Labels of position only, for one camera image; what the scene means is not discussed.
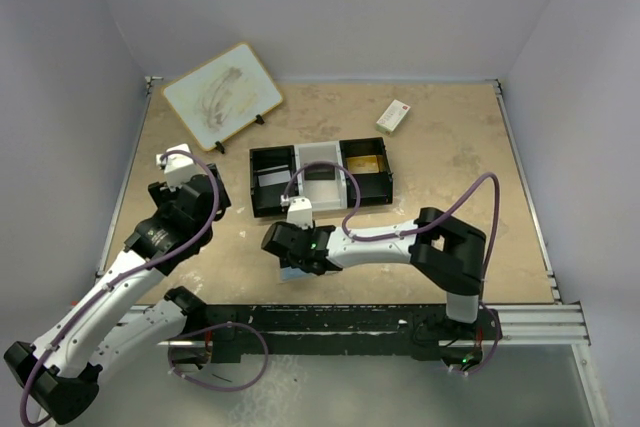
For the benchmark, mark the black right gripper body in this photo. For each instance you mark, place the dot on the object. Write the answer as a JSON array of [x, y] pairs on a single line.
[[289, 262]]

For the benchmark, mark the beige card holder wallet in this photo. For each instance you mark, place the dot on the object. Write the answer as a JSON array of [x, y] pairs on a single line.
[[290, 274]]

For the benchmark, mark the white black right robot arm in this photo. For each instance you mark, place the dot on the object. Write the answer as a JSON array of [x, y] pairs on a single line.
[[447, 251]]

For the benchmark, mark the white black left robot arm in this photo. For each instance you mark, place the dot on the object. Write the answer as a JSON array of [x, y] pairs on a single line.
[[61, 370]]

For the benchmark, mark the white card in left bin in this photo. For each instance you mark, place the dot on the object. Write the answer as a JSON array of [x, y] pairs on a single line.
[[266, 179]]

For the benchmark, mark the black card in middle bin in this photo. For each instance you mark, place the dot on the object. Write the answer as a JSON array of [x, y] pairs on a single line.
[[319, 172]]

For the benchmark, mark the gold card in right bin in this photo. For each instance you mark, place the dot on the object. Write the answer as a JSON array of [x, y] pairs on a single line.
[[365, 164]]

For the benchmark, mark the white middle bin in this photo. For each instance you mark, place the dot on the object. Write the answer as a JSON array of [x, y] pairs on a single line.
[[324, 195]]

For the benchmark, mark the black left bin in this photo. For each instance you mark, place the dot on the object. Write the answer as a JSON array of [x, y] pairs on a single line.
[[271, 169]]

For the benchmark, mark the black bin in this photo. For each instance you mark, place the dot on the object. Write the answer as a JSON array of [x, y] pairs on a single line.
[[271, 169], [375, 189]]

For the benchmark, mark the black right bin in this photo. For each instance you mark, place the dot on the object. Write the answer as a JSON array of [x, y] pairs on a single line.
[[375, 189]]

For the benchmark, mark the black board stand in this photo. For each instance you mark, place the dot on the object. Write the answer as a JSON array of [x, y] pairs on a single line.
[[221, 146]]

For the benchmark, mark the small white red box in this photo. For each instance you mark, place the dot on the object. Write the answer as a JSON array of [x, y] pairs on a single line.
[[392, 117]]

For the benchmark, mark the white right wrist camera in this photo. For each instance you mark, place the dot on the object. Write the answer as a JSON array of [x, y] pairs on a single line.
[[299, 211]]

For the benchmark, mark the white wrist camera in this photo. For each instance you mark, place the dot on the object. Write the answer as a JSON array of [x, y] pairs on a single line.
[[178, 169], [299, 211]]

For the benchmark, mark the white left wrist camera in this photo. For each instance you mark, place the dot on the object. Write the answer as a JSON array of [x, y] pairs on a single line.
[[178, 169]]

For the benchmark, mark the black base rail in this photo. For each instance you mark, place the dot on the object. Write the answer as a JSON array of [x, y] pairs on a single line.
[[419, 331]]

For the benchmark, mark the white board with wooden frame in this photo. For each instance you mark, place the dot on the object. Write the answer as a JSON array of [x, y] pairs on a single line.
[[224, 95]]

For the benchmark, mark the aluminium table frame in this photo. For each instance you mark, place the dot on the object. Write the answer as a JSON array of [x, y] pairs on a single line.
[[540, 375]]

